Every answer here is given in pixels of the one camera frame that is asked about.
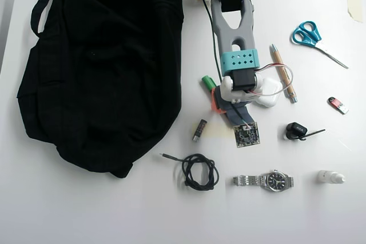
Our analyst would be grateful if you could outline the white dropper bottle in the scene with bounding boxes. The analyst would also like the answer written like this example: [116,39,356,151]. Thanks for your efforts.
[316,170,347,185]

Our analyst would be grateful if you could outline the red USB stick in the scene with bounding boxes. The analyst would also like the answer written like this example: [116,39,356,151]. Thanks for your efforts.
[327,97,350,115]

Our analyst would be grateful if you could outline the silver metal wristwatch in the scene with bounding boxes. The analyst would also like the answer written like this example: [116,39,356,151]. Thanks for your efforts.
[232,169,295,193]

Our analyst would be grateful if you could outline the beige masking tape strip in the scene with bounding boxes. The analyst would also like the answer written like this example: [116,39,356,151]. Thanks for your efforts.
[346,0,364,23]

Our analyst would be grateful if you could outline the wooden ballpoint pen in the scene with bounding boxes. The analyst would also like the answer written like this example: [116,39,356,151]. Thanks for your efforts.
[270,43,299,104]

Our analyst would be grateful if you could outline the teal handled scissors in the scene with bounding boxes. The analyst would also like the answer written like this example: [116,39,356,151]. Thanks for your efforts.
[291,21,349,70]

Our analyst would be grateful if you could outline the bare camera circuit board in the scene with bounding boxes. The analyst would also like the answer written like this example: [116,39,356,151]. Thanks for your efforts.
[232,121,262,149]

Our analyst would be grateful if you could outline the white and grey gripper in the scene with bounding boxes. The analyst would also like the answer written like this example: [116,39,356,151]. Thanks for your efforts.
[210,75,262,127]

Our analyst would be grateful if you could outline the white earbuds case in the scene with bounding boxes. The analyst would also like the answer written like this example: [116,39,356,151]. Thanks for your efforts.
[256,77,283,109]

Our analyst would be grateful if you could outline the black fabric bag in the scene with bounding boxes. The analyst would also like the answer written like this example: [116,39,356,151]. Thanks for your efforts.
[16,0,184,179]

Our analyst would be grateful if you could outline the black robot camera cable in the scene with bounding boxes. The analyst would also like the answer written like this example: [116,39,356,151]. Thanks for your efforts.
[196,0,250,127]

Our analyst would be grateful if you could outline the green whiteboard marker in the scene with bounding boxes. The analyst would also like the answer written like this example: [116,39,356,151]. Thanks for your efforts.
[201,75,217,91]

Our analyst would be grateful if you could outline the red and white wires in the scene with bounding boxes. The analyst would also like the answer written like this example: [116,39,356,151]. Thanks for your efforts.
[245,63,294,98]

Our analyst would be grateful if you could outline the coiled black cable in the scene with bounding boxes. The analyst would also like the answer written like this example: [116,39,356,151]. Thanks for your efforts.
[158,153,220,191]

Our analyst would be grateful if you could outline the beige masking tape patch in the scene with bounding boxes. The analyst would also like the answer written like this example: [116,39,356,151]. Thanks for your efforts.
[205,122,234,139]

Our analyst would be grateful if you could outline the black bluetooth headset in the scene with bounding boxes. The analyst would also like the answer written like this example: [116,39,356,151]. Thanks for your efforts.
[284,122,327,142]

